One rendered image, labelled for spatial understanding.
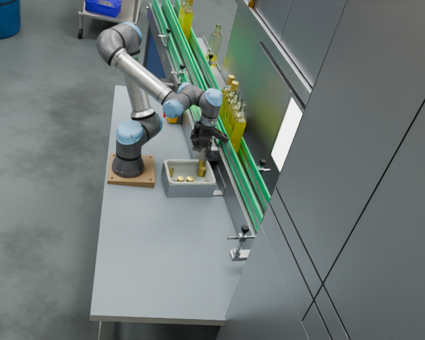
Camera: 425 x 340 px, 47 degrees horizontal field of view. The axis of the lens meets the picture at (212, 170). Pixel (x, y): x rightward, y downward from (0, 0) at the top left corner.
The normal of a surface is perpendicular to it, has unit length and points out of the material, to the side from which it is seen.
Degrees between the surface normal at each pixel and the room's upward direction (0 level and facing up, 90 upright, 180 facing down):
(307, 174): 90
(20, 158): 0
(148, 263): 0
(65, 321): 0
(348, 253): 90
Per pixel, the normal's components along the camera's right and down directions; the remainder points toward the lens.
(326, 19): -0.95, -0.01
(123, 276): 0.21, -0.77
